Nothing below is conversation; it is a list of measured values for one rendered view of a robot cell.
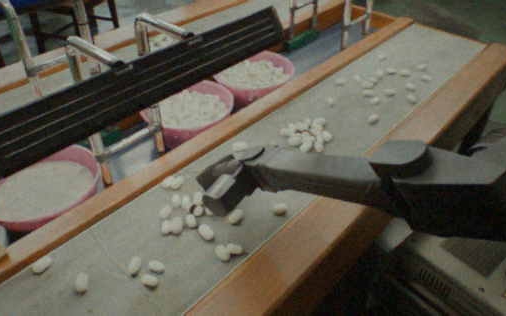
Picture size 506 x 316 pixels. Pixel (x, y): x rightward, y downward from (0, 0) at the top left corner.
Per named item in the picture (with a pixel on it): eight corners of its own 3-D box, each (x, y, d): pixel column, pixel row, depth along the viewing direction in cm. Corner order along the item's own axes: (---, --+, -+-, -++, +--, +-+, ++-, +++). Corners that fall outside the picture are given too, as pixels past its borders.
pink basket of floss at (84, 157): (119, 171, 116) (112, 142, 110) (90, 251, 95) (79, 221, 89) (18, 171, 115) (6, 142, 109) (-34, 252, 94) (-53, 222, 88)
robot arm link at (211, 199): (292, 179, 82) (266, 143, 80) (258, 223, 76) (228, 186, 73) (253, 184, 91) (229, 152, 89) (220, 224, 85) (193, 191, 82)
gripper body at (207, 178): (193, 177, 91) (210, 172, 85) (227, 154, 97) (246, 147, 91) (208, 204, 92) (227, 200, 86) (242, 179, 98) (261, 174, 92)
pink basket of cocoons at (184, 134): (247, 114, 138) (247, 88, 132) (211, 166, 118) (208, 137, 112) (172, 98, 145) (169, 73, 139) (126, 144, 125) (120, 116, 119)
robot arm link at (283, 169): (479, 210, 49) (438, 134, 45) (452, 247, 47) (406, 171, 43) (285, 177, 86) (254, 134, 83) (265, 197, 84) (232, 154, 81)
